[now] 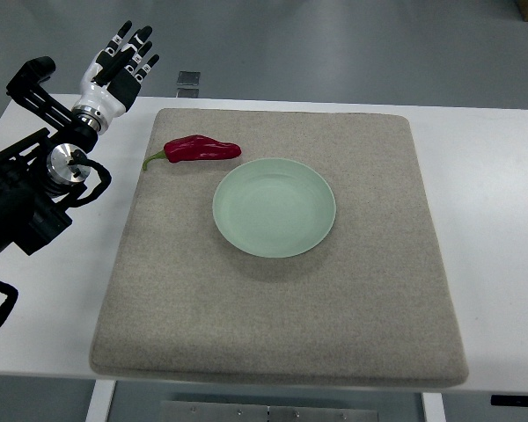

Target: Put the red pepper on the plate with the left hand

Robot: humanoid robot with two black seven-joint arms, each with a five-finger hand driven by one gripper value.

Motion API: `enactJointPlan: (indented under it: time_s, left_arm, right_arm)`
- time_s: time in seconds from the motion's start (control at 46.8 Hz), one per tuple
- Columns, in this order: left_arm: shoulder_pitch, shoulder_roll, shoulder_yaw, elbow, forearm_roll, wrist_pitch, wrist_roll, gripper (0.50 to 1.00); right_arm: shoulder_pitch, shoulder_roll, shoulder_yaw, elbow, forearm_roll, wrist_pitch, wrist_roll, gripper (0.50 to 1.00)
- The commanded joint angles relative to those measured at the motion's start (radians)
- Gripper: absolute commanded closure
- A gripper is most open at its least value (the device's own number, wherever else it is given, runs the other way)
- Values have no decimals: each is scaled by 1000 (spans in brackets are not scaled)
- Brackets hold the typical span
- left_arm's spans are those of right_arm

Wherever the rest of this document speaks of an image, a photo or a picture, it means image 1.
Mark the light green plate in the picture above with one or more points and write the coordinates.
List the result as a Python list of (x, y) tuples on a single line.
[(274, 208)]

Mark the metal floor plate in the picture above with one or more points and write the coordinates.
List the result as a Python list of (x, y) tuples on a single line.
[(188, 78)]

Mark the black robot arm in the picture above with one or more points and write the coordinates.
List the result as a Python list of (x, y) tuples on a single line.
[(48, 172)]

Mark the black control panel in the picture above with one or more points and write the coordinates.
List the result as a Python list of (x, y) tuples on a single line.
[(509, 401)]

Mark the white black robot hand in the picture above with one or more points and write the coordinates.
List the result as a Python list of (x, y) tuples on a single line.
[(113, 80)]

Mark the white table leg left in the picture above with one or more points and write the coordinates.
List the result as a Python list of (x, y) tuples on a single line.
[(100, 402)]

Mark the metal table frame bracket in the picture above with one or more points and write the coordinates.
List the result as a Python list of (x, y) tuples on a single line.
[(203, 411)]

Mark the beige felt mat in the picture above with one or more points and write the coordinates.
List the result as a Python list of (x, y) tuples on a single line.
[(368, 306)]

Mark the white table leg right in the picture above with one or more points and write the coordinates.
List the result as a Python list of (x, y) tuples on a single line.
[(433, 407)]

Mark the white table leg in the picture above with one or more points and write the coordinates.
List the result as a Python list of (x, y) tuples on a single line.
[(433, 407), (100, 402)]

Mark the red chili pepper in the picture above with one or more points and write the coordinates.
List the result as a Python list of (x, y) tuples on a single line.
[(194, 148)]

